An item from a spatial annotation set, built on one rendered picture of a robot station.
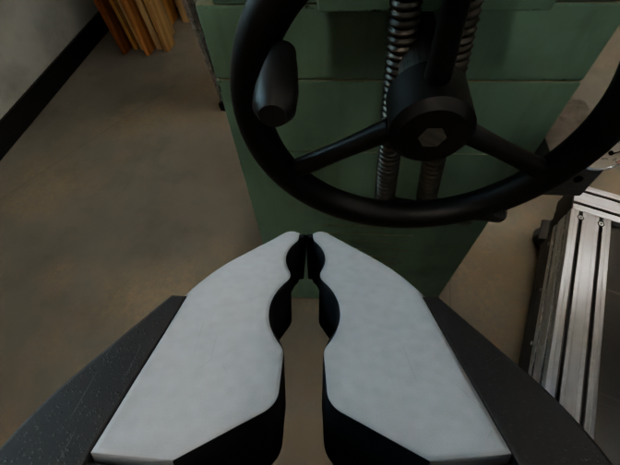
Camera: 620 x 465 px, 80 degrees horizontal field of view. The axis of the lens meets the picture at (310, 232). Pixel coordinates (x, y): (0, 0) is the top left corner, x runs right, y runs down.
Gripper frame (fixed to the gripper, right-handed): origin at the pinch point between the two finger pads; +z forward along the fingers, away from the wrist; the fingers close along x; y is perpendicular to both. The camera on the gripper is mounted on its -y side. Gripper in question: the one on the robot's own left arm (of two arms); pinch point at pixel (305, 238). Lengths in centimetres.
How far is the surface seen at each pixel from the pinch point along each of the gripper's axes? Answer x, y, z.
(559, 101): 31.1, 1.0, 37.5
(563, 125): 36, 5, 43
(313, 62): 0.5, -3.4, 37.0
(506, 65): 22.6, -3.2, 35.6
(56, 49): -107, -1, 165
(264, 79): -2.3, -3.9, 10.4
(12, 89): -113, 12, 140
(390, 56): 6.7, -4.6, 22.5
